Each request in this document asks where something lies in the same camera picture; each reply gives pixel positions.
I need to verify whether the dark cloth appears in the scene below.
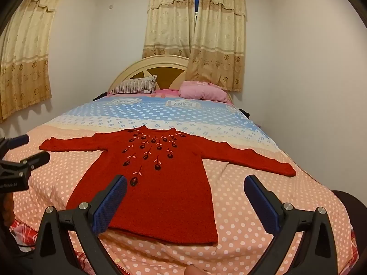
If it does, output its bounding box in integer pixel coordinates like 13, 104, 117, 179
0, 226, 39, 275

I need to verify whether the dark round object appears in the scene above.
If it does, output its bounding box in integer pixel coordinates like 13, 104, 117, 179
331, 190, 367, 264

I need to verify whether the red plaid cloth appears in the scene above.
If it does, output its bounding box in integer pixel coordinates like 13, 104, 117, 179
8, 220, 89, 264

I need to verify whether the polka-dot bed sheet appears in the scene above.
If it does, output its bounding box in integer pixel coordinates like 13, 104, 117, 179
0, 94, 359, 275

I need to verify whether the red knitted sweater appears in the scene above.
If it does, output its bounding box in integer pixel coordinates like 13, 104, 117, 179
39, 125, 297, 245

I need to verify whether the beige floral curtain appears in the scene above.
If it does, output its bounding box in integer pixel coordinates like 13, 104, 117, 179
0, 0, 67, 122
185, 0, 247, 93
142, 0, 201, 59

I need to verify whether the striped pillow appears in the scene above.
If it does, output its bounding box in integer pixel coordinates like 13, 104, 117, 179
110, 75, 158, 95

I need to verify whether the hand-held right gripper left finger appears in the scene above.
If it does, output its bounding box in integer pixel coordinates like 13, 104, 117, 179
34, 174, 128, 275

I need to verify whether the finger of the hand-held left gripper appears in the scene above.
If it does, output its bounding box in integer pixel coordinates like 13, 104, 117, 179
0, 134, 30, 157
0, 151, 50, 179

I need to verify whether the pink pillow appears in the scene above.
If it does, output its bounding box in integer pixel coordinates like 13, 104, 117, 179
178, 81, 230, 104

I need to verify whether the pink cloth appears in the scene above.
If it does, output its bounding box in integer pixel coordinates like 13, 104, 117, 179
153, 89, 181, 98

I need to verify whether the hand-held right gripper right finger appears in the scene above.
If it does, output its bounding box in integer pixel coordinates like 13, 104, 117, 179
244, 174, 339, 275

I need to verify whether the cream wooden headboard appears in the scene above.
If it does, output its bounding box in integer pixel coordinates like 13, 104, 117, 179
107, 55, 234, 104

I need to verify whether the person's left hand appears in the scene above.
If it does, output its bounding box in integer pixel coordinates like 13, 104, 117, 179
1, 192, 15, 224

